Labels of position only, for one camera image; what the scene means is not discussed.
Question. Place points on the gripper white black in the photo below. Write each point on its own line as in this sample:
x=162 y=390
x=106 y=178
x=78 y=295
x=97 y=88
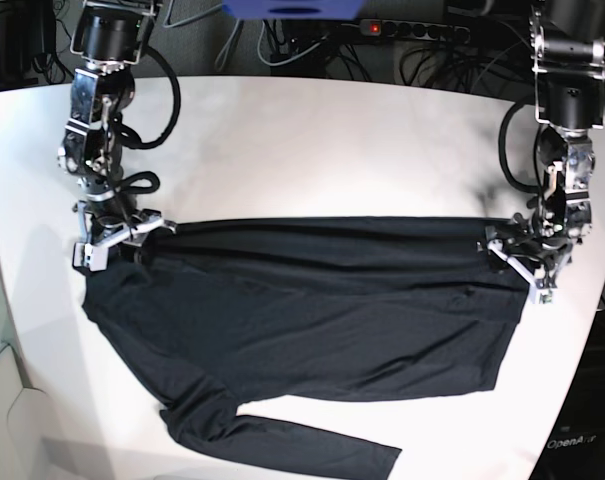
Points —
x=537 y=253
x=132 y=235

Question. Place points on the dark navy long-sleeve shirt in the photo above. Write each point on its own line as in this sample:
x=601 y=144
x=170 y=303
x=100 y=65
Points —
x=338 y=309

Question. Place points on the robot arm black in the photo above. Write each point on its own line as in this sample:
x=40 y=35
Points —
x=568 y=54
x=110 y=38

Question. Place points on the black OpenArm base box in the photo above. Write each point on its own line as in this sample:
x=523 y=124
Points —
x=575 y=448

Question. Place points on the blue box at top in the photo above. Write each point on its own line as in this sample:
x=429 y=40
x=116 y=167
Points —
x=294 y=9

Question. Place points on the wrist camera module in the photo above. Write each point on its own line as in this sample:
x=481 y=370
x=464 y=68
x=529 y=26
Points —
x=540 y=294
x=90 y=258

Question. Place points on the black power strip red switch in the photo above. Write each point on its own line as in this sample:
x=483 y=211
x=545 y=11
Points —
x=405 y=30

